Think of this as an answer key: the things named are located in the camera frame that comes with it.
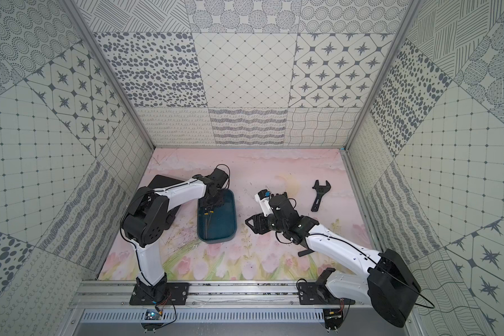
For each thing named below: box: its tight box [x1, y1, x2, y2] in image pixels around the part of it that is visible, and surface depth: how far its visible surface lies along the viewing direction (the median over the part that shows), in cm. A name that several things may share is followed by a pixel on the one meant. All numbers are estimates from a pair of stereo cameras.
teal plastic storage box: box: [196, 189, 238, 244], surface depth 94 cm
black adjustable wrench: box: [310, 179, 332, 212], surface depth 103 cm
